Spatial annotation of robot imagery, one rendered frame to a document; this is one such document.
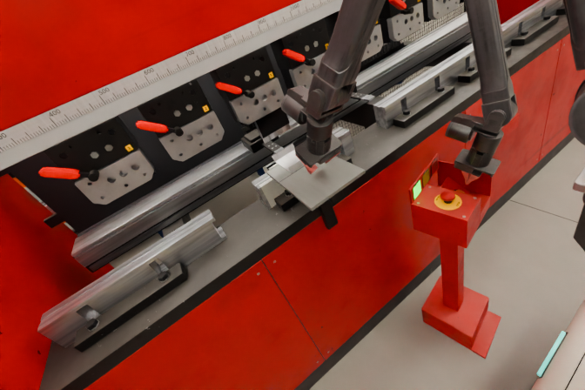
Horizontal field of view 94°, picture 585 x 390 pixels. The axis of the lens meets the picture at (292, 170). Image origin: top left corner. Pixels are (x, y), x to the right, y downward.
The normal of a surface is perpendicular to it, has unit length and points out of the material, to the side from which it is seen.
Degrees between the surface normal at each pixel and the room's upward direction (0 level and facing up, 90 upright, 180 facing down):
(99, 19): 90
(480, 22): 76
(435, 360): 0
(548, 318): 0
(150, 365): 90
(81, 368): 0
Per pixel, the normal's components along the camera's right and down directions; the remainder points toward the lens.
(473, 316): -0.33, -0.78
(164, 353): 0.50, 0.33
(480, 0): -0.68, 0.37
